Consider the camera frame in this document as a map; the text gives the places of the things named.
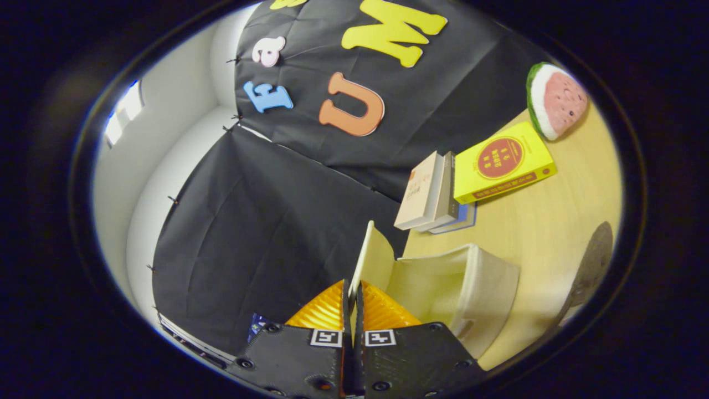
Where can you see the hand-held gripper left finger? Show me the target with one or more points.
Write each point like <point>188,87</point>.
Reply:
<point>293,360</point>

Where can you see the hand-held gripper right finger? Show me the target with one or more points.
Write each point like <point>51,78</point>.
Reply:
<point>415,360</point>

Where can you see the beige fabric storage box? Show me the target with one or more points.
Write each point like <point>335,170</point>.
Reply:
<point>443,282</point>

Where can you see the brown fuzzy shoe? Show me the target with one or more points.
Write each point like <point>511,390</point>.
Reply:
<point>592,260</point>

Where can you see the black backdrop cloth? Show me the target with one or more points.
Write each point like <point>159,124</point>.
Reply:
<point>266,221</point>

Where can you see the blue book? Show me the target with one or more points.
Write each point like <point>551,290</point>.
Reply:
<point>466,219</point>

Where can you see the grey book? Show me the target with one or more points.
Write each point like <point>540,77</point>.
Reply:
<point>446,199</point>

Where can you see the beige book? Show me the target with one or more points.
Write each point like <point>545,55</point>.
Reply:
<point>418,194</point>

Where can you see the yellow book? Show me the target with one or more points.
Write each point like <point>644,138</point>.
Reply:
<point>504,160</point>

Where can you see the watermelon slice plush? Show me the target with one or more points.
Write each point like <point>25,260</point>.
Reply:
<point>559,100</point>

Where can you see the bright window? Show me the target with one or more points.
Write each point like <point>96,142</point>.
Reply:
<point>124,113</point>

